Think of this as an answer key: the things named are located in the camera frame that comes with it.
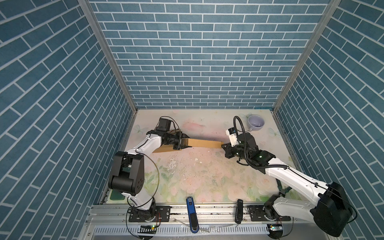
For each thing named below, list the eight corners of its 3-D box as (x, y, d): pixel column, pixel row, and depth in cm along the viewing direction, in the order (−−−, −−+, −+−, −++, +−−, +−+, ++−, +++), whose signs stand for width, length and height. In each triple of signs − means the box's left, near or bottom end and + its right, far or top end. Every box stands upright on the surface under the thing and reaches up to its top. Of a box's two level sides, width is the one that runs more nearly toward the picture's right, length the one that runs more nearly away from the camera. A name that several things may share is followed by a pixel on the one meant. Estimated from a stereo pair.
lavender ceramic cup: (248, 133, 108) (250, 128, 103) (244, 118, 117) (246, 113, 112) (264, 133, 108) (267, 128, 103) (259, 118, 117) (261, 113, 113)
